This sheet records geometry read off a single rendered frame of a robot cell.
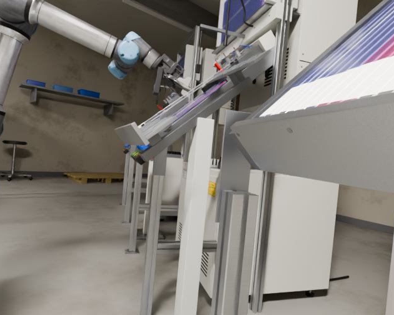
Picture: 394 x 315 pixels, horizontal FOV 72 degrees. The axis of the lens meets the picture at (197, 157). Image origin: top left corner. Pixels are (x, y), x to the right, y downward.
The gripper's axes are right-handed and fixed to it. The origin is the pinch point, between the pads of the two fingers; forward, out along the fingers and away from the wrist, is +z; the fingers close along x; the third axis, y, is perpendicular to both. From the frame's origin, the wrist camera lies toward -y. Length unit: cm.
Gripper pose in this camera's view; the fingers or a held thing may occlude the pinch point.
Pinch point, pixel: (188, 97)
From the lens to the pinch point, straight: 124.4
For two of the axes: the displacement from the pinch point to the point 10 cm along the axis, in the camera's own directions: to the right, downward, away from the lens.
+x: -3.0, -0.4, 9.5
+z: 7.5, 6.0, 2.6
